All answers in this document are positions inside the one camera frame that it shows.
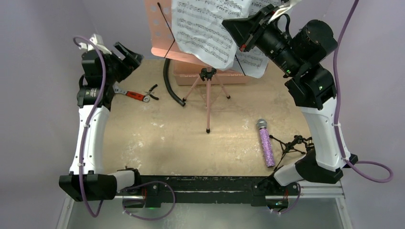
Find black microphone tripod stand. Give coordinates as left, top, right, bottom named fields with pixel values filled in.
left=269, top=135, right=315, bottom=171

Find purple glitter microphone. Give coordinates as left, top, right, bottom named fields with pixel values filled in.
left=256, top=119, right=275, bottom=167

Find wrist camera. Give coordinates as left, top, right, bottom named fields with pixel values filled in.
left=78, top=34, right=112, bottom=54
left=268, top=0, right=301, bottom=23

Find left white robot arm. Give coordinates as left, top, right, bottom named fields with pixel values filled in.
left=59, top=42, right=143, bottom=202

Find black handled pliers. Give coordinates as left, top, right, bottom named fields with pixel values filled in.
left=143, top=84, right=159, bottom=103

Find black curved hose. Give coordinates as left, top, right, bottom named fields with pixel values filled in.
left=163, top=58, right=186, bottom=107

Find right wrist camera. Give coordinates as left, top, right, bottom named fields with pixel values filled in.
left=268, top=0, right=301, bottom=23

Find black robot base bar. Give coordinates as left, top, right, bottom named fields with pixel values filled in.
left=111, top=175, right=299, bottom=208

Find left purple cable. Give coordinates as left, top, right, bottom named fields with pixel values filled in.
left=73, top=35, right=107, bottom=219

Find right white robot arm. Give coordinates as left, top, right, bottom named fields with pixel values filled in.
left=222, top=5, right=358, bottom=194

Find red handled adjustable wrench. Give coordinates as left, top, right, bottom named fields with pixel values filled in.
left=113, top=84, right=150, bottom=103

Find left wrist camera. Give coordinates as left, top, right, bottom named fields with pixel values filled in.
left=78, top=34, right=112, bottom=54

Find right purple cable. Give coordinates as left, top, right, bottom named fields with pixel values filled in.
left=332, top=0, right=394, bottom=183

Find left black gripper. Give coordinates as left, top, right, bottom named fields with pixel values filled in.
left=104, top=42, right=143, bottom=85

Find pink plastic storage box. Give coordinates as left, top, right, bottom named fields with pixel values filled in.
left=173, top=61, right=250, bottom=86

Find purple cable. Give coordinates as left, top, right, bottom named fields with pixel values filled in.
left=73, top=35, right=107, bottom=219
left=332, top=0, right=394, bottom=183

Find pink folding music stand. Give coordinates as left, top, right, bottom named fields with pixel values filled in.
left=144, top=0, right=231, bottom=133

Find sheet music page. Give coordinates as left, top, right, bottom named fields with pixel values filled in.
left=231, top=0, right=285, bottom=78
left=171, top=0, right=252, bottom=70

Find aluminium table frame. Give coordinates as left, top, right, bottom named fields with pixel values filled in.
left=56, top=56, right=353, bottom=229

